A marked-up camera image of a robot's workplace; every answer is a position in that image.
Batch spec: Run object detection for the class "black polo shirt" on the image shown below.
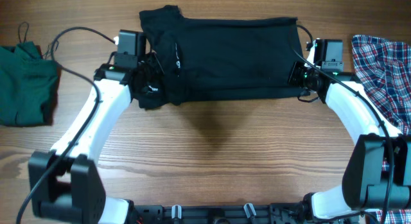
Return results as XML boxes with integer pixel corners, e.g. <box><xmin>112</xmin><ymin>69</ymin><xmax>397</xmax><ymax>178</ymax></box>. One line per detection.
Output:
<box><xmin>136</xmin><ymin>5</ymin><xmax>302</xmax><ymax>109</ymax></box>

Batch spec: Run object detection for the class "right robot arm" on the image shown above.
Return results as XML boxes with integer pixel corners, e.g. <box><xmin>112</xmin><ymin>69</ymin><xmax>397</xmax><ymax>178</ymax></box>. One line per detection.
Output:
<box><xmin>288</xmin><ymin>62</ymin><xmax>410</xmax><ymax>221</ymax></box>

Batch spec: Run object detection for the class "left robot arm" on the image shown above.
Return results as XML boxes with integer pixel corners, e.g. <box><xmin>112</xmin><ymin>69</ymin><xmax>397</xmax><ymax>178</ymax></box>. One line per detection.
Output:
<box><xmin>27</xmin><ymin>53</ymin><xmax>164</xmax><ymax>223</ymax></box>

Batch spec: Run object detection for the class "red blue plaid shirt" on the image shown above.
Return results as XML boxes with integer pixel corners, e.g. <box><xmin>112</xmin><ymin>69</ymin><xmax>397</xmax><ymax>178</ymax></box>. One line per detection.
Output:
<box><xmin>351</xmin><ymin>34</ymin><xmax>411</xmax><ymax>224</ymax></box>

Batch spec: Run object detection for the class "green drawstring bag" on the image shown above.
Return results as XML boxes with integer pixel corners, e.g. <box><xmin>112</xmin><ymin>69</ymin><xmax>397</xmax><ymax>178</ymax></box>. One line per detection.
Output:
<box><xmin>1</xmin><ymin>22</ymin><xmax>59</xmax><ymax>127</ymax></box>

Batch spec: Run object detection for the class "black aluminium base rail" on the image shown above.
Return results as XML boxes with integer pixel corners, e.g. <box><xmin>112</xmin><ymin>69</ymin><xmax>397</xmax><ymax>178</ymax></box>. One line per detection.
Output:
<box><xmin>134</xmin><ymin>203</ymin><xmax>360</xmax><ymax>224</ymax></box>

